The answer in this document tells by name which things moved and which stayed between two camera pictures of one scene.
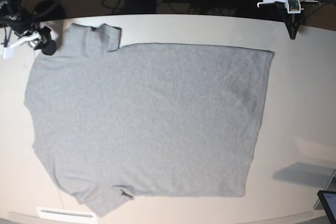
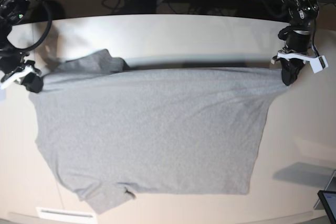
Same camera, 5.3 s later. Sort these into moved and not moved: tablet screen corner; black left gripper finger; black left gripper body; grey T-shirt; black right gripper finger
Moved: black left gripper body; grey T-shirt; black right gripper finger; black left gripper finger
Not moved: tablet screen corner
